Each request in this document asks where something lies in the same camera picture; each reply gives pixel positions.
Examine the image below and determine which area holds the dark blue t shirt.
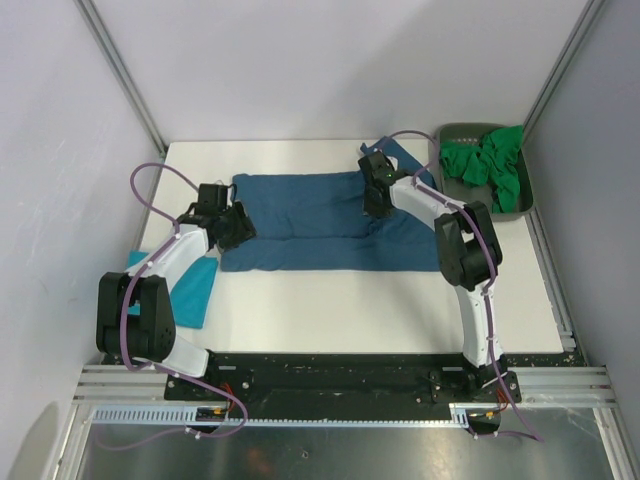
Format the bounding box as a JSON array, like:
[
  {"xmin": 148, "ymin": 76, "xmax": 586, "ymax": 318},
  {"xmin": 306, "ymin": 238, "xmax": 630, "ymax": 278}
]
[{"xmin": 219, "ymin": 135, "xmax": 444, "ymax": 274}]

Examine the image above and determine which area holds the right aluminium frame post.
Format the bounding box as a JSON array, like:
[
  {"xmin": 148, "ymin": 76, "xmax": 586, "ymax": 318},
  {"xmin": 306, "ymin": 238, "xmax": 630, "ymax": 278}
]
[{"xmin": 523, "ymin": 0, "xmax": 609, "ymax": 141}]

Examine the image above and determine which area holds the white slotted cable duct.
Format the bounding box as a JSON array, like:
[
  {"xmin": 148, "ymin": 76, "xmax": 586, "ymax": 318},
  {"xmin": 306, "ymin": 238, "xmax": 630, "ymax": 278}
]
[{"xmin": 89, "ymin": 403, "xmax": 506, "ymax": 429}]

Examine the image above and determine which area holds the left aluminium frame post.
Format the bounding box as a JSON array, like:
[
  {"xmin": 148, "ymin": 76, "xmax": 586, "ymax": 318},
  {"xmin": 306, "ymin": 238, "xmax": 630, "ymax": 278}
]
[{"xmin": 74, "ymin": 0, "xmax": 168, "ymax": 158}]

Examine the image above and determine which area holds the aluminium frame post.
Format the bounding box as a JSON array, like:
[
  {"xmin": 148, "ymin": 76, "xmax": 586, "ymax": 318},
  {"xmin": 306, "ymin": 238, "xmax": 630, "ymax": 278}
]
[
  {"xmin": 74, "ymin": 0, "xmax": 168, "ymax": 158},
  {"xmin": 523, "ymin": 0, "xmax": 609, "ymax": 141}
]

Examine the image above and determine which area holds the grey plastic bin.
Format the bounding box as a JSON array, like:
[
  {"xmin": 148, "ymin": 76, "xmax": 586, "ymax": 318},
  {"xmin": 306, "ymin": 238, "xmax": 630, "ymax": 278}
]
[{"xmin": 437, "ymin": 122, "xmax": 535, "ymax": 224}]

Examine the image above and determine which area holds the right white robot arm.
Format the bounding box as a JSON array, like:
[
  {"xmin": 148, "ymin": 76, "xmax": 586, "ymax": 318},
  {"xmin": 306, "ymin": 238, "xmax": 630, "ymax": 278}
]
[{"xmin": 358, "ymin": 151, "xmax": 503, "ymax": 401}]

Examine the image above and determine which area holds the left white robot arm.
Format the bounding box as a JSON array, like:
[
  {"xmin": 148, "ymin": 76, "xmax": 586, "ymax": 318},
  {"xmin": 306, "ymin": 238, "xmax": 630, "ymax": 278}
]
[{"xmin": 96, "ymin": 183, "xmax": 256, "ymax": 400}]

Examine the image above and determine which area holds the teal folded t shirt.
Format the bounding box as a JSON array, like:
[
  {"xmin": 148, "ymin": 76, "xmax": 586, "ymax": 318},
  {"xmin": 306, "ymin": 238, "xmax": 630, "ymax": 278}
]
[{"xmin": 128, "ymin": 256, "xmax": 218, "ymax": 329}]

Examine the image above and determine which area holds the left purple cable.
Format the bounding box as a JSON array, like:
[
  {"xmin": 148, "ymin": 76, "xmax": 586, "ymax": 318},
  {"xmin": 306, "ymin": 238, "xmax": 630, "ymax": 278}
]
[{"xmin": 94, "ymin": 162, "xmax": 249, "ymax": 449}]

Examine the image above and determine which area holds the green crumpled t shirt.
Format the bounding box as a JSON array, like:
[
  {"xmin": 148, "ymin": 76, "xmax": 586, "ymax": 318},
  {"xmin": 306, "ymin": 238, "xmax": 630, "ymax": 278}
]
[{"xmin": 438, "ymin": 124, "xmax": 525, "ymax": 215}]

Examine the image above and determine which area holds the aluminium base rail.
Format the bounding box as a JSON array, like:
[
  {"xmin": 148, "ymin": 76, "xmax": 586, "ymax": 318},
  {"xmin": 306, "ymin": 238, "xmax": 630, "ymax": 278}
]
[{"xmin": 513, "ymin": 208, "xmax": 617, "ymax": 409}]

